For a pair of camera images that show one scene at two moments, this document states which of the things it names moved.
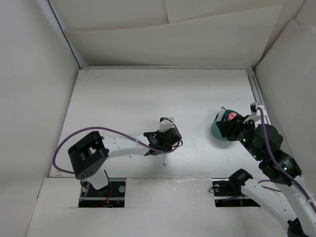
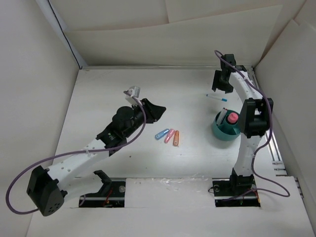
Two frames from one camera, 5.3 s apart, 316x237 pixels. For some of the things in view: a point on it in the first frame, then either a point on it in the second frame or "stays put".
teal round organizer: [216, 130] stays put
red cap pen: [223, 114] stays put
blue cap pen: [164, 163] to [217, 98]
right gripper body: [245, 137] to [221, 84]
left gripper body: [168, 148] to [138, 116]
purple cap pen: [220, 114] stays put
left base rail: [111, 196] stays put
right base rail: [228, 194] stays put
